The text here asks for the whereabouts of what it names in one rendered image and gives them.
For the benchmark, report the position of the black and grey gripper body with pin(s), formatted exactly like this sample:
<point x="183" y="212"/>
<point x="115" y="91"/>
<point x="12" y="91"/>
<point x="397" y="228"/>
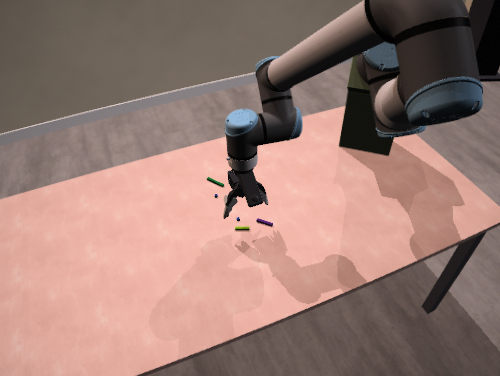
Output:
<point x="233" y="179"/>

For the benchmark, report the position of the purple rod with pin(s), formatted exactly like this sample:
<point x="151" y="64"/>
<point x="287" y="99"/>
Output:
<point x="264" y="222"/>

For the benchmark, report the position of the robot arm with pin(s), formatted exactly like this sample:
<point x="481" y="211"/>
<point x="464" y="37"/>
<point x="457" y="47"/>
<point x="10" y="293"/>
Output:
<point x="435" y="65"/>

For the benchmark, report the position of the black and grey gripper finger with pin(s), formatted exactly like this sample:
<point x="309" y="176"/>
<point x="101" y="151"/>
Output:
<point x="263" y="193"/>
<point x="230" y="200"/>

